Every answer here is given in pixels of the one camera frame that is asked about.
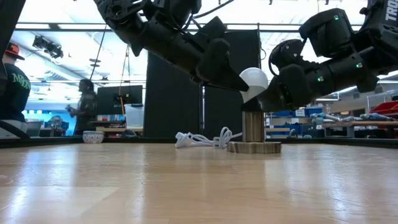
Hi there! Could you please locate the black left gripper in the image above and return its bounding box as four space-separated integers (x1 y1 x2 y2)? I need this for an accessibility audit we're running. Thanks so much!
169 29 250 93

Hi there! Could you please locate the wooden workbench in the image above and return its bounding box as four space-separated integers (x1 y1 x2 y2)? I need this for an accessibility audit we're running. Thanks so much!
322 119 398 138

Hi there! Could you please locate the black partition panel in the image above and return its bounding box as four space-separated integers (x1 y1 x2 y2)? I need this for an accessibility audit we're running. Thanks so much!
143 29 262 139

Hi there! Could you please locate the blue storage bin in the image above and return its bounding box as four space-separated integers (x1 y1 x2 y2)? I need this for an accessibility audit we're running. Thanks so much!
266 106 324 118

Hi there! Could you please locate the red storage bin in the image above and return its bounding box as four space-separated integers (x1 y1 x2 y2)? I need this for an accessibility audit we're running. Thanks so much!
369 100 398 119

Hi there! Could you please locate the black monitor screen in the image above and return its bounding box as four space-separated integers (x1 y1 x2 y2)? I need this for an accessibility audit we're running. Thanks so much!
96 85 144 116

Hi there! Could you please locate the person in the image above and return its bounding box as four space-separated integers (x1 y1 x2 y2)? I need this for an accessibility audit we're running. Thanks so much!
65 78 98 136
0 42 32 138

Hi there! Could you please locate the white lamp cord with switch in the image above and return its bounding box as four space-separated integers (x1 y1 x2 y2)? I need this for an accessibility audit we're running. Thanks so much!
174 126 243 149

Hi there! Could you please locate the clear plastic bin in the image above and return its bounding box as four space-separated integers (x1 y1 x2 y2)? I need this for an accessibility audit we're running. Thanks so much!
124 103 146 129

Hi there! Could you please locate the white lightbulb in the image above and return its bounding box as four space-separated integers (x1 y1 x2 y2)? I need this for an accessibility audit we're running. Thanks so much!
239 67 269 104

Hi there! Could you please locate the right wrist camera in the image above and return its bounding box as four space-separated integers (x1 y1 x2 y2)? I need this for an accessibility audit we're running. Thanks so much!
268 38 309 73

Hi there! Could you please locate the black hanging spotlight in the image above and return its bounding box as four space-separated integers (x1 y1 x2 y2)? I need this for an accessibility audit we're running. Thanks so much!
32 35 65 60

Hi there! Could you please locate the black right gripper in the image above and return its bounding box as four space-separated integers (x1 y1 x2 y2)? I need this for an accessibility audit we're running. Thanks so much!
241 63 335 113

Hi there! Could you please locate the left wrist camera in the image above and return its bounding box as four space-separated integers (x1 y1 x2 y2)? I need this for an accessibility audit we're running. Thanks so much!
198 16 228 40

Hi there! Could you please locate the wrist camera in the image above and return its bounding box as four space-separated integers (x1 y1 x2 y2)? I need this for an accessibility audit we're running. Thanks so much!
198 16 228 40
268 38 309 73

